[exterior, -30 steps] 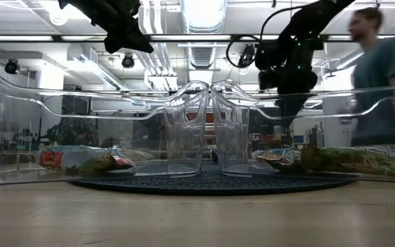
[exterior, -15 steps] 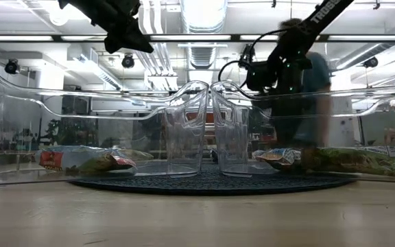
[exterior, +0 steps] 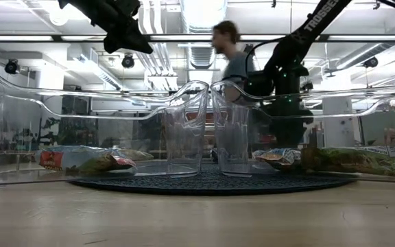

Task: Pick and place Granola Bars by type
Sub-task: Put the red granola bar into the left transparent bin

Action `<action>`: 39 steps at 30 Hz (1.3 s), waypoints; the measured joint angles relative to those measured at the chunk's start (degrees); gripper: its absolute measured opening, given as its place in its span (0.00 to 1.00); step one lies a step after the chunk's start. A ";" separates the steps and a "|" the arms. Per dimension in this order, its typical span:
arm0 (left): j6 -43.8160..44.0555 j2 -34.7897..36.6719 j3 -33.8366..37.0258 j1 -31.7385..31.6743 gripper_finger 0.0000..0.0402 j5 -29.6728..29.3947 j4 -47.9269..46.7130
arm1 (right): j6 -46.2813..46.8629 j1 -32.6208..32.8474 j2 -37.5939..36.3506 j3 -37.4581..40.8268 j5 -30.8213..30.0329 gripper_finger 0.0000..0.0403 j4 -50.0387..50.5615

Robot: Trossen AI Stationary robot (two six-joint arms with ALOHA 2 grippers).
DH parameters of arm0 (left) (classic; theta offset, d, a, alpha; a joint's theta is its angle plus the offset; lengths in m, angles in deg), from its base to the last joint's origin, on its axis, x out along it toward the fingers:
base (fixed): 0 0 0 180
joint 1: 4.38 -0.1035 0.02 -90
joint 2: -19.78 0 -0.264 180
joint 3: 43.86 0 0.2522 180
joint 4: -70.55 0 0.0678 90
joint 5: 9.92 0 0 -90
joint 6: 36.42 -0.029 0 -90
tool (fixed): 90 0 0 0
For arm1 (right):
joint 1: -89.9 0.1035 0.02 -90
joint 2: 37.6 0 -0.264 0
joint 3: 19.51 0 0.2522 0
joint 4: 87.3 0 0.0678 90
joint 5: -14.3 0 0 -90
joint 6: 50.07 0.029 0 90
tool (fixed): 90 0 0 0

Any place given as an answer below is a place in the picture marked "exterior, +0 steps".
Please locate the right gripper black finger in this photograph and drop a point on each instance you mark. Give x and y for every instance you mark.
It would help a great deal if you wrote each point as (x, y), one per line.
(279, 133)
(295, 133)

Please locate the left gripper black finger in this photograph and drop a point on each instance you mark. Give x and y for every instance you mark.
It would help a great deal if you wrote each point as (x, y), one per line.
(113, 39)
(134, 39)

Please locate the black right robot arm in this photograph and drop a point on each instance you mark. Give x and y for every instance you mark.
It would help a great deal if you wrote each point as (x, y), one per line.
(307, 34)

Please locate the black ceiling spotlight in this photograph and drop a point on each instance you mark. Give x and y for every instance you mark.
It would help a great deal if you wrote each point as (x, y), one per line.
(11, 66)
(370, 62)
(128, 61)

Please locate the clear plastic bin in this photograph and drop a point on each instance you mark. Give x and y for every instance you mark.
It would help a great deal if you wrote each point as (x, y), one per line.
(210, 144)
(183, 137)
(231, 137)

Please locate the black crossbar with light strips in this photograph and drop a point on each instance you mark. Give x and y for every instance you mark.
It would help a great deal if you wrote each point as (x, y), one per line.
(57, 37)

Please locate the person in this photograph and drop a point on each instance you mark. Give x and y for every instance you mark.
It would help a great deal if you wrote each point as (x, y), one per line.
(231, 61)
(391, 135)

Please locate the black round mat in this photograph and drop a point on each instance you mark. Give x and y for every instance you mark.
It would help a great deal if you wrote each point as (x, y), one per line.
(211, 187)

